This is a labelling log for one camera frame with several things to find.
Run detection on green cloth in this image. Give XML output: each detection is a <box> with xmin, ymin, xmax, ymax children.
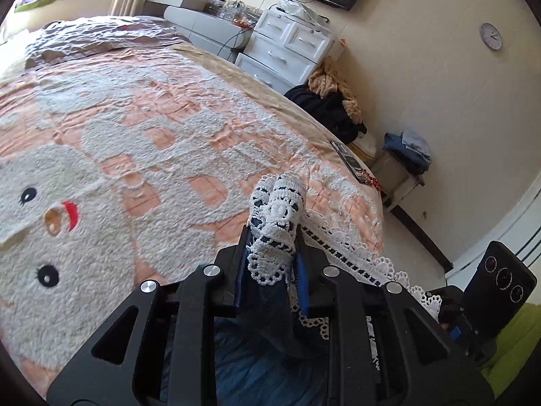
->
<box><xmin>482</xmin><ymin>304</ymin><xmax>541</xmax><ymax>406</ymax></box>

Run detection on peach and white bed quilt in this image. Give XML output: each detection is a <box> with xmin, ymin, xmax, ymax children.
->
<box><xmin>0</xmin><ymin>15</ymin><xmax>387</xmax><ymax>390</ymax></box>

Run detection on dark clothes pile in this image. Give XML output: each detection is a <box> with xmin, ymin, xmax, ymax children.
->
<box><xmin>283</xmin><ymin>85</ymin><xmax>368</xmax><ymax>144</ymax></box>

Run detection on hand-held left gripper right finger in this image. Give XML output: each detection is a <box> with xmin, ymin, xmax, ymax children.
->
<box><xmin>293</xmin><ymin>224</ymin><xmax>495</xmax><ymax>406</ymax></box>

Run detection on green cushion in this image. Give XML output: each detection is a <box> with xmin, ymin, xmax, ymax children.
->
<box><xmin>15</xmin><ymin>0</ymin><xmax>81</xmax><ymax>13</ymax></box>

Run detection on white and yellow container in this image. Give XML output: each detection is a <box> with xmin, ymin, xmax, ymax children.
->
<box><xmin>349</xmin><ymin>133</ymin><xmax>379</xmax><ymax>163</ymax></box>

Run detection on clear plastic bag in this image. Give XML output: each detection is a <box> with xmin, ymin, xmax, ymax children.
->
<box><xmin>279</xmin><ymin>0</ymin><xmax>305</xmax><ymax>18</ymax></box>

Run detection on clutter of cosmetics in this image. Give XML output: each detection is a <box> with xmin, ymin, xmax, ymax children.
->
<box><xmin>207</xmin><ymin>0</ymin><xmax>258</xmax><ymax>26</ymax></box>

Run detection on grey vanity dresser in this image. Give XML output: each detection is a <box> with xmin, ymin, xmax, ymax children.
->
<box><xmin>163</xmin><ymin>5</ymin><xmax>254</xmax><ymax>62</ymax></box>

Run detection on folded blue grey clothes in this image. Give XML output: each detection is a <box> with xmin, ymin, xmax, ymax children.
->
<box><xmin>384</xmin><ymin>130</ymin><xmax>432</xmax><ymax>174</ymax></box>

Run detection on round wall clock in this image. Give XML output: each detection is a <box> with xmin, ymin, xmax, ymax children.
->
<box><xmin>479</xmin><ymin>22</ymin><xmax>503</xmax><ymax>50</ymax></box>

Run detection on blue pants with lace hem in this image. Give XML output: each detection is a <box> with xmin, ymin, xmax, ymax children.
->
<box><xmin>161</xmin><ymin>170</ymin><xmax>444</xmax><ymax>406</ymax></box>

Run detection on tan knit blanket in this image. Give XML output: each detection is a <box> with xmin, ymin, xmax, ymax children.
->
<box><xmin>308</xmin><ymin>57</ymin><xmax>363</xmax><ymax>121</ymax></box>

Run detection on small stool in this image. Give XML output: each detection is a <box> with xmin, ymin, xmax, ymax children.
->
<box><xmin>372</xmin><ymin>148</ymin><xmax>425</xmax><ymax>214</ymax></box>

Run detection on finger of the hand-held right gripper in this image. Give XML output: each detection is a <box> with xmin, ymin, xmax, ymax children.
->
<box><xmin>425</xmin><ymin>286</ymin><xmax>466</xmax><ymax>322</ymax></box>
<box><xmin>440</xmin><ymin>319</ymin><xmax>483</xmax><ymax>356</ymax></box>

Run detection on white drawer cabinet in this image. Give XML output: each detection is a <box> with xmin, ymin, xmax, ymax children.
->
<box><xmin>234</xmin><ymin>6</ymin><xmax>343</xmax><ymax>89</ymax></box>

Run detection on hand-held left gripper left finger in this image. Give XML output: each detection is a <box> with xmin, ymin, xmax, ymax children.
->
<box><xmin>46</xmin><ymin>225</ymin><xmax>254</xmax><ymax>406</ymax></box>

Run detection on smartphone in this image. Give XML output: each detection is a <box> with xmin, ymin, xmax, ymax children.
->
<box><xmin>330</xmin><ymin>140</ymin><xmax>368</xmax><ymax>184</ymax></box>

